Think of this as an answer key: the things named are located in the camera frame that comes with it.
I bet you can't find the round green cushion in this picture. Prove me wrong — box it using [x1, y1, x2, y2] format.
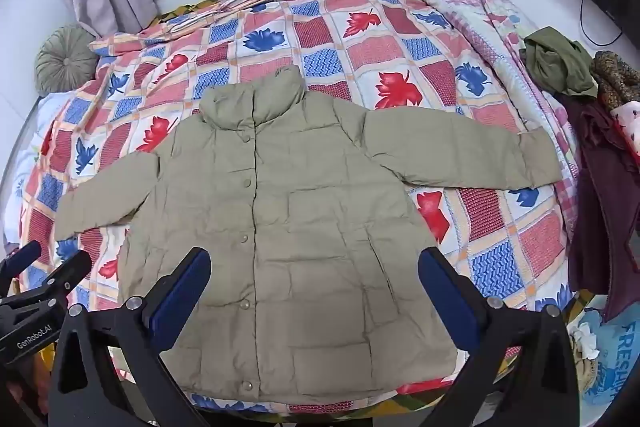
[35, 24, 101, 95]

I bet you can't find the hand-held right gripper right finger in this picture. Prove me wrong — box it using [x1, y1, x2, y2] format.
[417, 247, 583, 427]

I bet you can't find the leopard-print garment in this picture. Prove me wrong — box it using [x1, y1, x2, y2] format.
[590, 51, 640, 110]

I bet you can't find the white floral garment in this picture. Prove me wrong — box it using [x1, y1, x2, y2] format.
[614, 101, 640, 148]

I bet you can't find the khaki puffer jacket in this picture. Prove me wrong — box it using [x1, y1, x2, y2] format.
[54, 68, 563, 410]

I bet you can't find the leaf-print patchwork quilt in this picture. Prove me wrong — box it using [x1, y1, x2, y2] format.
[7, 0, 583, 414]

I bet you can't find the olive green garment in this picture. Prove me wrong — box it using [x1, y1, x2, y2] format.
[520, 26, 598, 98]

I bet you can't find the patchwork print pillow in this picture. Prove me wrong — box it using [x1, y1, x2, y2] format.
[90, 0, 351, 58]

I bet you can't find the black cable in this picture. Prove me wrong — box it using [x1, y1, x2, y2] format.
[579, 0, 623, 48]

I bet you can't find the yellow green bed sheet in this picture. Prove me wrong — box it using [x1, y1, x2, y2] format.
[157, 0, 223, 22]

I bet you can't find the maroon garment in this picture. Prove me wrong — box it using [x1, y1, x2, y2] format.
[560, 94, 640, 323]

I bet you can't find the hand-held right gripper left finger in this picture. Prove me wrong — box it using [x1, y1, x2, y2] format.
[47, 247, 213, 427]

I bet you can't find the blue printed bag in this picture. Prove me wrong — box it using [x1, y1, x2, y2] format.
[565, 292, 637, 408]

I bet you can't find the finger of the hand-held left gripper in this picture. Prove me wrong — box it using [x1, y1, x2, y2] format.
[30, 250, 94, 309]
[0, 239, 43, 281]

